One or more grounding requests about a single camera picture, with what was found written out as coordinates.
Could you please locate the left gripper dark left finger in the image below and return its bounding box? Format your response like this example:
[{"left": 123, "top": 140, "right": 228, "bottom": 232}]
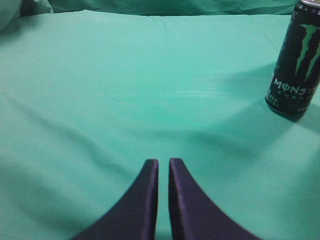
[{"left": 75, "top": 159, "right": 159, "bottom": 240}]

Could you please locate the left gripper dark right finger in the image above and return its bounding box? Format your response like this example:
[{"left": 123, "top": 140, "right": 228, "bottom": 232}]
[{"left": 168, "top": 158, "right": 259, "bottom": 240}]

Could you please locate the green table cloth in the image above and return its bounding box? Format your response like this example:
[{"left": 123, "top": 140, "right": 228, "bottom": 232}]
[{"left": 0, "top": 10, "right": 320, "bottom": 240}]

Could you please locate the black green Monster can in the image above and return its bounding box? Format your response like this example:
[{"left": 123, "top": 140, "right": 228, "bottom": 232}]
[{"left": 265, "top": 0, "right": 320, "bottom": 117}]

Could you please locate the green backdrop cloth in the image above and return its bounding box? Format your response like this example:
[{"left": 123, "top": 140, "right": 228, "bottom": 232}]
[{"left": 0, "top": 0, "right": 296, "bottom": 31}]

